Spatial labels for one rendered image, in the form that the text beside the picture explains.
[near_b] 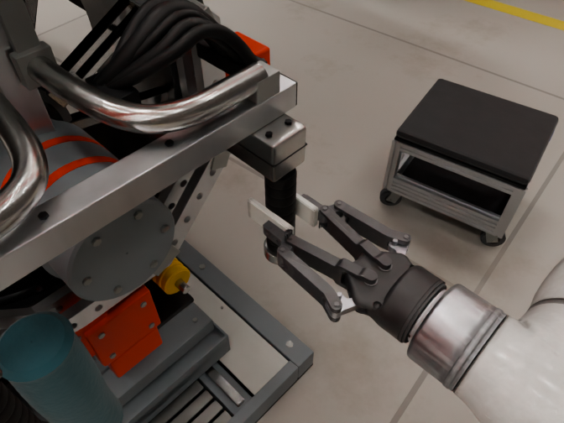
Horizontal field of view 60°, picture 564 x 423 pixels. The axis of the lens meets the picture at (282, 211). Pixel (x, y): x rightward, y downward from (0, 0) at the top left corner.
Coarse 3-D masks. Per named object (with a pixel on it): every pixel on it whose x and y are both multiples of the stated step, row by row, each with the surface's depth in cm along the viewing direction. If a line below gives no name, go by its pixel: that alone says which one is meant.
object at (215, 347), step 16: (208, 336) 123; (224, 336) 120; (192, 352) 120; (208, 352) 118; (224, 352) 124; (176, 368) 117; (192, 368) 116; (208, 368) 122; (160, 384) 114; (176, 384) 114; (144, 400) 112; (160, 400) 112; (128, 416) 110; (144, 416) 111
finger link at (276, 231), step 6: (270, 222) 57; (264, 228) 56; (270, 228) 56; (276, 228) 56; (264, 234) 57; (270, 234) 56; (276, 234) 55; (282, 234) 55; (276, 240) 56; (282, 240) 55; (288, 246) 54; (282, 264) 54
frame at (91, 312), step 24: (144, 0) 54; (192, 0) 59; (192, 48) 64; (192, 72) 70; (216, 72) 68; (216, 168) 79; (168, 192) 81; (192, 192) 78; (192, 216) 81; (168, 264) 83; (0, 312) 69; (24, 312) 72; (72, 312) 73; (96, 312) 76; (0, 336) 65
